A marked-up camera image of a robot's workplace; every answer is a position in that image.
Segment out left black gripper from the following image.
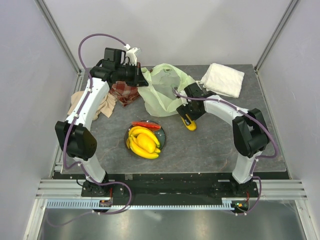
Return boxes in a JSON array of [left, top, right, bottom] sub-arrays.
[[115, 62, 149, 88]]

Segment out pale green plastic bag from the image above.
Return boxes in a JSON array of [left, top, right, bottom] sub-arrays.
[[137, 63, 196, 118]]

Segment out red watermelon slice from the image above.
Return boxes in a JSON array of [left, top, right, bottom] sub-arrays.
[[131, 121, 162, 132]]

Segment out yellow banana bunch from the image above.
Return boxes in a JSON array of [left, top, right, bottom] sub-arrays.
[[126, 137, 161, 160], [128, 126, 161, 148]]

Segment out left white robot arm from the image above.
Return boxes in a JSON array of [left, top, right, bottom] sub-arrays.
[[55, 45, 149, 197]]

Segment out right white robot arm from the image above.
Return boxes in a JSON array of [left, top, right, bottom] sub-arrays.
[[173, 83, 271, 197]]

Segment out red plaid cloth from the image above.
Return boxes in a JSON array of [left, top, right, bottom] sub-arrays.
[[109, 81, 140, 107]]

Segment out white folded towel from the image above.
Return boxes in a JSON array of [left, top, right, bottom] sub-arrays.
[[200, 63, 245, 99]]

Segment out beige cloth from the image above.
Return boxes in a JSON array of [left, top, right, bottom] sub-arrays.
[[67, 91, 117, 121]]

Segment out blue ceramic plate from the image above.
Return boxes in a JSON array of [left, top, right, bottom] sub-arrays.
[[124, 120, 166, 159]]

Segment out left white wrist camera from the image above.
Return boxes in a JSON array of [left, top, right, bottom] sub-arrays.
[[124, 44, 141, 66]]

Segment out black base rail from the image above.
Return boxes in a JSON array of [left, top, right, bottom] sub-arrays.
[[81, 173, 259, 205]]

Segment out white slotted cable duct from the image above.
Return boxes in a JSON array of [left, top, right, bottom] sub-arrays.
[[46, 199, 236, 211]]

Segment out left aluminium frame post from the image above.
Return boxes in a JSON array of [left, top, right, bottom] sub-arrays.
[[34, 0, 83, 76]]

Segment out aluminium frame post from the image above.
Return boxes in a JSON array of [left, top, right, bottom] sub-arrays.
[[34, 0, 83, 76], [253, 0, 301, 73]]

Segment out right aluminium frame post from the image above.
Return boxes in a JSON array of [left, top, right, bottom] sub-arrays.
[[253, 0, 301, 73]]

